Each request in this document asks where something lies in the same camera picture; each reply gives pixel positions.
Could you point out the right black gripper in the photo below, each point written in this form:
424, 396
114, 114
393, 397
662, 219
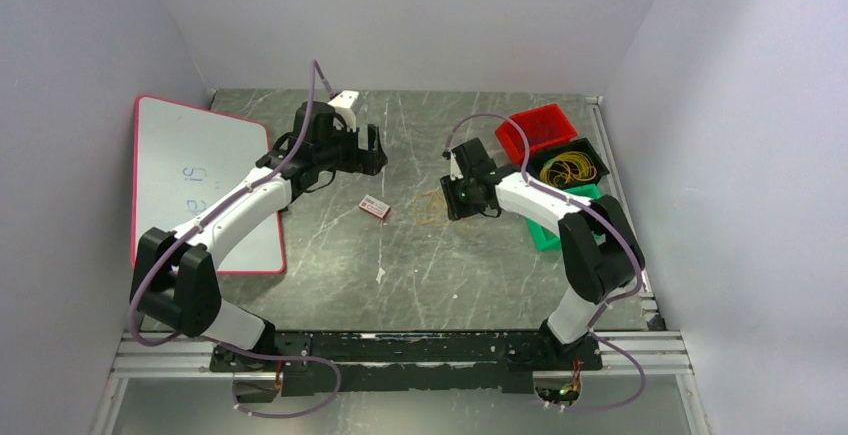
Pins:
455, 210

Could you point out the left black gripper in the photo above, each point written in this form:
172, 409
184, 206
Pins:
367, 161

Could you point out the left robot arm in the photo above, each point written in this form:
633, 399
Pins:
175, 280

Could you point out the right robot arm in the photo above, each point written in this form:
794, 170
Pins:
600, 252

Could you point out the small red white box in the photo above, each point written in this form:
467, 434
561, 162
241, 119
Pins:
375, 207

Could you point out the green plastic bin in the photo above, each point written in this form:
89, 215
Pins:
545, 240

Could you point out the red plastic bin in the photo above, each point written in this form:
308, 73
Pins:
544, 127

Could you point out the black plastic bin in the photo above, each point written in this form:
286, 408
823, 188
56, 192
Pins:
571, 164

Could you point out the white board pink rim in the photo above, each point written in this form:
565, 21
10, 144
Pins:
185, 159

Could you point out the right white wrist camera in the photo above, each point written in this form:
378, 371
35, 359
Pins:
455, 171

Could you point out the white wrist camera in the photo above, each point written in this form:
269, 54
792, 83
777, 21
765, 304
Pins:
346, 104
455, 171

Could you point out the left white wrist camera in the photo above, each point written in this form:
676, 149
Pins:
346, 104

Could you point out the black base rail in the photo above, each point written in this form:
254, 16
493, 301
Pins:
319, 361

